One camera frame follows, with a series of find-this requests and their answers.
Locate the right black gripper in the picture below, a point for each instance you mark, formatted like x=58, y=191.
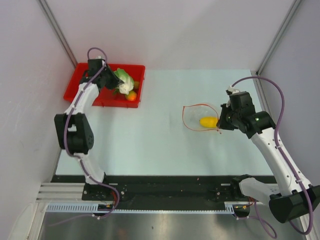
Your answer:
x=222, y=123

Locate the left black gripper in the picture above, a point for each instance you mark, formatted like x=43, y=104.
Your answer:
x=115, y=81

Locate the green fake lettuce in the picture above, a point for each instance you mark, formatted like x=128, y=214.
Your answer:
x=127, y=82

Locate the yellow fake lemon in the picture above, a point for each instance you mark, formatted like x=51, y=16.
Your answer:
x=209, y=122

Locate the brown fake kiwi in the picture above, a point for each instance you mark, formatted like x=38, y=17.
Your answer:
x=136, y=85

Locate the clear zip top bag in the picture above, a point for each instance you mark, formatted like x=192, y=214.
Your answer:
x=191, y=114

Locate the orange green fake mango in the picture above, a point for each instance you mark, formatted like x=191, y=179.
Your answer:
x=131, y=96

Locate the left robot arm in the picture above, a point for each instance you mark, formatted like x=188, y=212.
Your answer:
x=73, y=130

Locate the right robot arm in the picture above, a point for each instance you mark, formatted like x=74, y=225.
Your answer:
x=295, y=195

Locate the aluminium frame rail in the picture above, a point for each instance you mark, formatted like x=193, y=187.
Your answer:
x=60, y=192

